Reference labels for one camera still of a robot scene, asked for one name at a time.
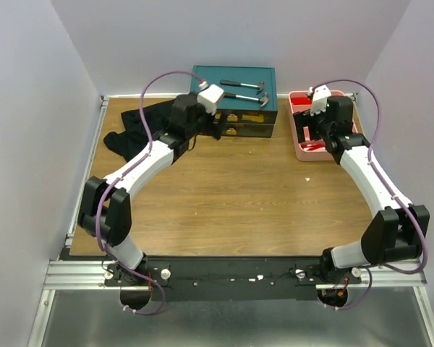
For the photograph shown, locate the pink compartment tray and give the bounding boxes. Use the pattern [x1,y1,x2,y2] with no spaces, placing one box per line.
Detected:
[289,87,368,163]

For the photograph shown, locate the clear drawer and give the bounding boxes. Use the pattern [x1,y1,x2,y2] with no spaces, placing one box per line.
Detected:
[221,123,274,138]
[213,110,278,125]

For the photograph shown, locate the teal drawer cabinet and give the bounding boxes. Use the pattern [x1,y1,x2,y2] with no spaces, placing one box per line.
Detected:
[187,64,278,139]

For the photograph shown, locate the black handled claw hammer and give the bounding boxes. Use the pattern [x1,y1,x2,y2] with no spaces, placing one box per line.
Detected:
[220,80,265,94]

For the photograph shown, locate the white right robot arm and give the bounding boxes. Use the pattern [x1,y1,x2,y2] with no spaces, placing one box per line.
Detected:
[292,95,430,283]

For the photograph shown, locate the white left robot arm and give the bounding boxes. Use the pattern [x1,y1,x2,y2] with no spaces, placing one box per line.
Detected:
[77,85,226,286]

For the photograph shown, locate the red white item lower compartment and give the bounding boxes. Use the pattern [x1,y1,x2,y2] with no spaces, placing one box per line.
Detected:
[301,143,325,152]

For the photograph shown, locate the red block top compartment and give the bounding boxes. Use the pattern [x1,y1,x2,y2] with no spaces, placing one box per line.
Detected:
[290,97,311,106]

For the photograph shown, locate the black cloth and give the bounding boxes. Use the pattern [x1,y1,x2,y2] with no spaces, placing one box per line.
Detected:
[103,100,174,162]

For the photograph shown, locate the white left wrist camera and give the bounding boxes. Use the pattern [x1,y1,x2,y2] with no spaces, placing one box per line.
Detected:
[197,80,224,116]

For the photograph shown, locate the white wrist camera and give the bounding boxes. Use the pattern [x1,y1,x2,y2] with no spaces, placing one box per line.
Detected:
[197,80,224,116]
[306,84,331,116]

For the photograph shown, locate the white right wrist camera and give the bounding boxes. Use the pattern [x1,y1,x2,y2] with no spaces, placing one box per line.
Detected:
[306,84,331,116]

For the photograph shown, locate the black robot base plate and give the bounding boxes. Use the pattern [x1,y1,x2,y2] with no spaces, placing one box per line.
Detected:
[104,256,361,302]

